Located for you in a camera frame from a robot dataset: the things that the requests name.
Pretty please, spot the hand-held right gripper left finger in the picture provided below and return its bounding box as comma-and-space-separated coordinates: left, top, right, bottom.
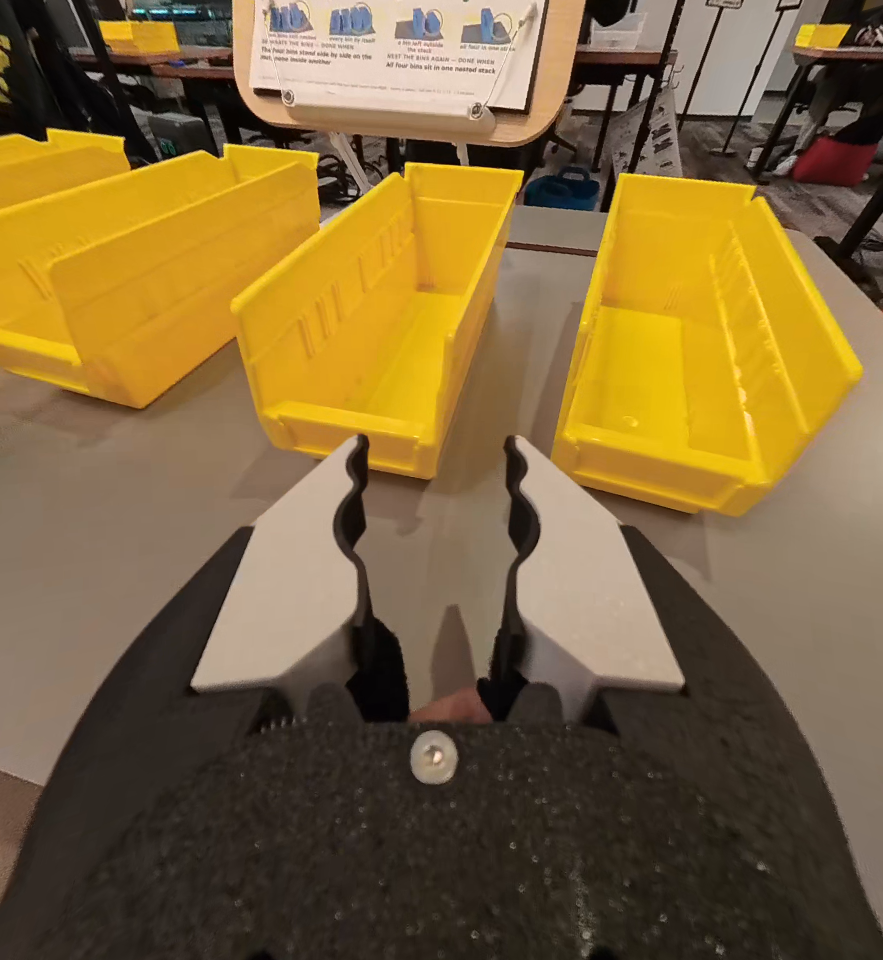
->
190, 435, 374, 714

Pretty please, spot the blue plastic basket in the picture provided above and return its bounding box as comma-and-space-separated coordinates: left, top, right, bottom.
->
524, 165, 601, 212

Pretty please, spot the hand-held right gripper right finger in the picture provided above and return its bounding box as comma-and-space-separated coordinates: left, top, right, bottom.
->
497, 435, 686, 721

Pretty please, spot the brown background table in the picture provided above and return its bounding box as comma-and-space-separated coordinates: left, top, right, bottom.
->
74, 45, 237, 85

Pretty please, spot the yellow plastic storage bin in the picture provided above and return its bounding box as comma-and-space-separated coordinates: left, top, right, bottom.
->
0, 144, 321, 411
0, 129, 132, 223
100, 21, 182, 56
551, 174, 865, 517
231, 162, 525, 481

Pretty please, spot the grey desk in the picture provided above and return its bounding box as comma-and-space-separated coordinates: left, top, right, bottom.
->
505, 206, 612, 258
0, 202, 883, 960

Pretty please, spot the printed instruction sheet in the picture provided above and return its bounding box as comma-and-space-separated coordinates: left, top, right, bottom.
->
250, 0, 549, 118

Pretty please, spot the white patterned bag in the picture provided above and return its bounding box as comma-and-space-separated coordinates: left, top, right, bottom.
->
602, 93, 684, 179

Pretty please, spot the black device green display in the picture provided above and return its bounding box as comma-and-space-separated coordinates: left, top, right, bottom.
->
145, 112, 210, 159

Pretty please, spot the instruction sheet on wooden stand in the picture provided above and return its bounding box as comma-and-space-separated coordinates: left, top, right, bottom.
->
231, 0, 587, 200

